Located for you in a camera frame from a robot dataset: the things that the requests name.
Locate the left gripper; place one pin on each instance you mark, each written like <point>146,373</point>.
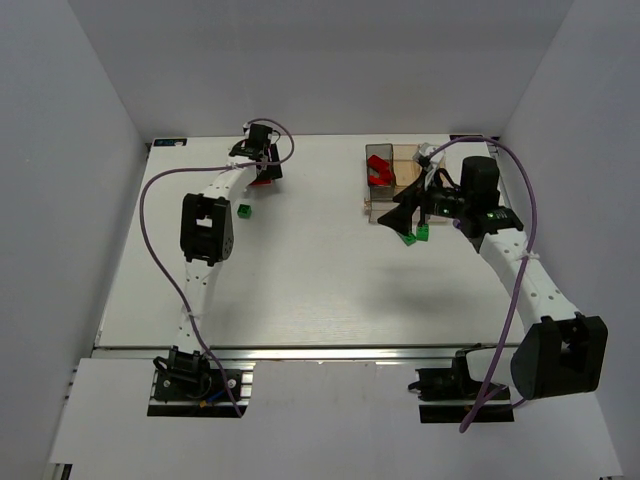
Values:
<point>272,163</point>

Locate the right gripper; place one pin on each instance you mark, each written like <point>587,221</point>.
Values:
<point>421,201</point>

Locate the small red lego brick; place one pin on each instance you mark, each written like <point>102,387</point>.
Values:
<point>375,162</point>

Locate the red long lego brick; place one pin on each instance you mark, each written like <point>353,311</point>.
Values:
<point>385,174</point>

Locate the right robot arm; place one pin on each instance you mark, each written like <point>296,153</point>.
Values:
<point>562,351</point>

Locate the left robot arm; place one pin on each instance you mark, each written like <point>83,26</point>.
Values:
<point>206,228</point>

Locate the green lego brick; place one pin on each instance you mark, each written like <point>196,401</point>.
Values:
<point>423,233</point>

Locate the long clear tray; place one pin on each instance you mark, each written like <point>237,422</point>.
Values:
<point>374,208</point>

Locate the green flat lego plate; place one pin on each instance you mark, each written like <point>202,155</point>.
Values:
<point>409,239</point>

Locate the amber container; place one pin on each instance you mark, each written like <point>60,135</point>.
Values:
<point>405,169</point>

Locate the smoky grey container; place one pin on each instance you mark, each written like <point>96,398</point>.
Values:
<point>384,151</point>

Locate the clear container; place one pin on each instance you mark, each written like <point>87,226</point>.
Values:
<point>426,149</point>

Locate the right corner label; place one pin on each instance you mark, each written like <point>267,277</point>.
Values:
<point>464,137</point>

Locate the corner label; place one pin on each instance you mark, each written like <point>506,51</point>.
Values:
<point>464,137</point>
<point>169,142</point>

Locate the left corner label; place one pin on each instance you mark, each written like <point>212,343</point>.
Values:
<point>169,142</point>

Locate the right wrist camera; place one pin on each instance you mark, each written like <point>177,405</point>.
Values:
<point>427,161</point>

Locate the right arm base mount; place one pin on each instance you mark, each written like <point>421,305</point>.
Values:
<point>447,394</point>

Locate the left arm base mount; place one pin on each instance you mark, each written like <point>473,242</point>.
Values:
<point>190,385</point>

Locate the aluminium table rail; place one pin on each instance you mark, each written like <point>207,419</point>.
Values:
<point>295,353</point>

